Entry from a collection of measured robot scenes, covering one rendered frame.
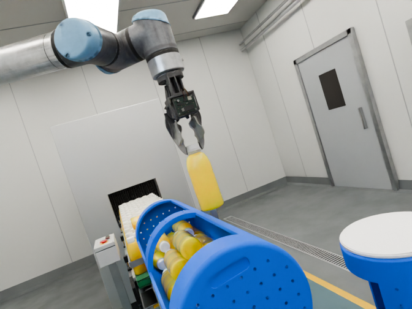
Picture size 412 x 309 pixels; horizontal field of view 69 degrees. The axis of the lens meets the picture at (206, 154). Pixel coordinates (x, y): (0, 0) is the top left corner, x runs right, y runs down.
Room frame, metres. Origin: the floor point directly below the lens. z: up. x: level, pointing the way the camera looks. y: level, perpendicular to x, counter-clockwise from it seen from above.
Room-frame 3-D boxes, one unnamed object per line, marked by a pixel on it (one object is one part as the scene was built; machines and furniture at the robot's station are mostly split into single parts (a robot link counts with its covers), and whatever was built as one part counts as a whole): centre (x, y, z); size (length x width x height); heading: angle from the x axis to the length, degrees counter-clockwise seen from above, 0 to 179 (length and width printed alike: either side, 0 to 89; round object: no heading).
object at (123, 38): (0.83, 0.14, 1.74); 0.12 x 0.12 x 0.09; 74
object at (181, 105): (0.81, 0.02, 1.57); 0.09 x 0.08 x 0.12; 15
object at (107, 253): (1.54, 0.63, 1.05); 0.20 x 0.10 x 0.10; 18
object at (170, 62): (0.81, 0.03, 1.65); 0.10 x 0.09 x 0.05; 105
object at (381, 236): (0.82, -0.43, 1.03); 0.28 x 0.28 x 0.01
